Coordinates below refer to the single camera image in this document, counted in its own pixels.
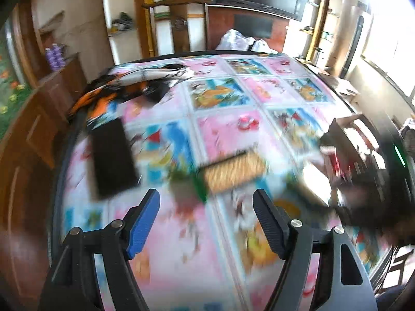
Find patterned cloth bundle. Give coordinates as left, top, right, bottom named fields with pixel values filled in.
left=67, top=63, right=195, bottom=122

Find purple bottles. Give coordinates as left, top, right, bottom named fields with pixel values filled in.
left=45, top=44, right=66, bottom=71

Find black smartphone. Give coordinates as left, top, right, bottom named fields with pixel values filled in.
left=90, top=118, right=139, bottom=199

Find floral pattern tablecloth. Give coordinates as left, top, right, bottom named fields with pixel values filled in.
left=39, top=53, right=399, bottom=310

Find cracker pack with black stripe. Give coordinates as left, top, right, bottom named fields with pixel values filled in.
left=191, top=149, right=267, bottom=202

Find white plastic bag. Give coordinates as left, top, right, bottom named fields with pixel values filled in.
left=216, top=29, right=278, bottom=53

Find cardboard box tray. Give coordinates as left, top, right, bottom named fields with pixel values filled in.
left=319, top=113, right=389, bottom=208

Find wooden sideboard cabinet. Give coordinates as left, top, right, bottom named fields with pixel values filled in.
left=1, top=55, right=87, bottom=310

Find wooden chair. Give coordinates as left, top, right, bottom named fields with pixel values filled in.
left=141, top=0, right=210, bottom=57

